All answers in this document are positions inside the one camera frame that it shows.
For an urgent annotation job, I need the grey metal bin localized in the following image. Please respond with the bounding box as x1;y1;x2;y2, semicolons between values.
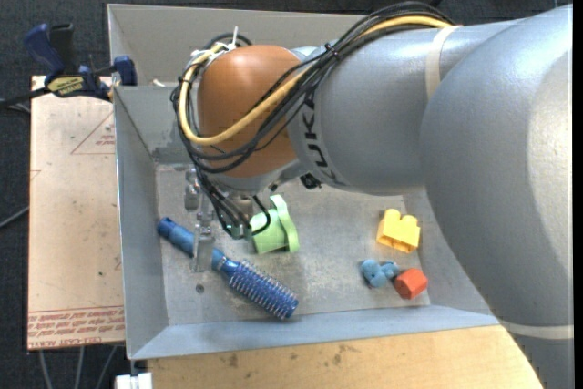
107;3;500;361

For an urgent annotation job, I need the yellow toy block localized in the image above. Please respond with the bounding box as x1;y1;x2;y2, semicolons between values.
375;208;423;254

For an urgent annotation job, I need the light green toy block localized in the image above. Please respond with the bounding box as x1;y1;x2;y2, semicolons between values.
248;193;302;256

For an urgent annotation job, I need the blue hairbrush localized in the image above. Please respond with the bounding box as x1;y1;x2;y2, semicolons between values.
156;216;301;322

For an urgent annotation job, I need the brown cardboard board, red print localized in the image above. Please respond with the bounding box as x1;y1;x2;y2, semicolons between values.
26;75;127;352

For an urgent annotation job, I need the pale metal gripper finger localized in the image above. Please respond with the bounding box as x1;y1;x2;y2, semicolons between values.
183;170;202;211
189;213;215;273

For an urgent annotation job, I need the small blue foam piece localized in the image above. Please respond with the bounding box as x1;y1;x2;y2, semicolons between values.
359;259;402;290

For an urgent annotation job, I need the orange toy block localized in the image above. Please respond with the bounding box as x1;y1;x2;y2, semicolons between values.
393;267;430;301

